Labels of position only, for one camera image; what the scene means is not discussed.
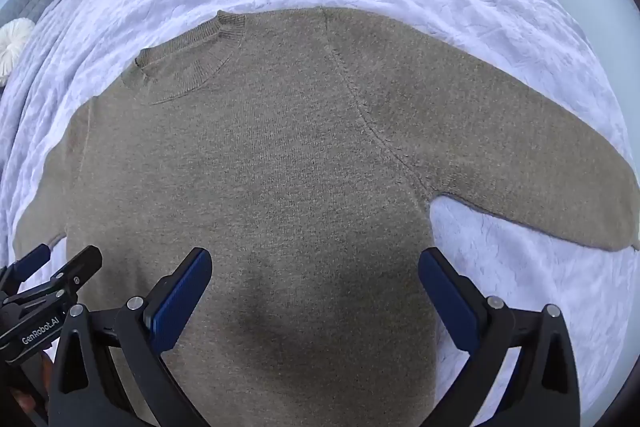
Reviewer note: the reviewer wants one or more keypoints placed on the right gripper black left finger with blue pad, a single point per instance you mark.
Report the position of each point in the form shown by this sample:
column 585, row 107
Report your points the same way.
column 86, row 389

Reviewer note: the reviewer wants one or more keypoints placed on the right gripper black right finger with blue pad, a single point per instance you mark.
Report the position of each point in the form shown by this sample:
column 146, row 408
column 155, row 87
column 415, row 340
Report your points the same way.
column 543, row 387

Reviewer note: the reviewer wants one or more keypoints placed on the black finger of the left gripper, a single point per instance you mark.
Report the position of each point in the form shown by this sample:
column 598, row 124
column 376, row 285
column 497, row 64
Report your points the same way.
column 67, row 281

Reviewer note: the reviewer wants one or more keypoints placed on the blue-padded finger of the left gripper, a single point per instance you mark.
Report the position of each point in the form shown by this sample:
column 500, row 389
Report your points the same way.
column 13, row 276

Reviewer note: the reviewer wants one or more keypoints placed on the taupe knit sweater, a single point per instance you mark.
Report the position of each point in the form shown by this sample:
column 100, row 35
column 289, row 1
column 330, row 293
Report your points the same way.
column 303, row 150

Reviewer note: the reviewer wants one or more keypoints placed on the person's left hand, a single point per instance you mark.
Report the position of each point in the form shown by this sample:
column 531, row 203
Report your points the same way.
column 29, row 385

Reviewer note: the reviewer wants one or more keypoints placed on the white round pleated cushion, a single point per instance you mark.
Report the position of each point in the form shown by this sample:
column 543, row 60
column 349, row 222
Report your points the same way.
column 14, row 36

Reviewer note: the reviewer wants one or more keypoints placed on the grey quilted headboard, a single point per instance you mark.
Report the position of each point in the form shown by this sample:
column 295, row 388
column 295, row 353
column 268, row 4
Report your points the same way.
column 30, row 9

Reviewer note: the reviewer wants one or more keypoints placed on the lavender plush bed blanket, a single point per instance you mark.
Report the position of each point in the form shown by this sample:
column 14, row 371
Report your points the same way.
column 79, row 47

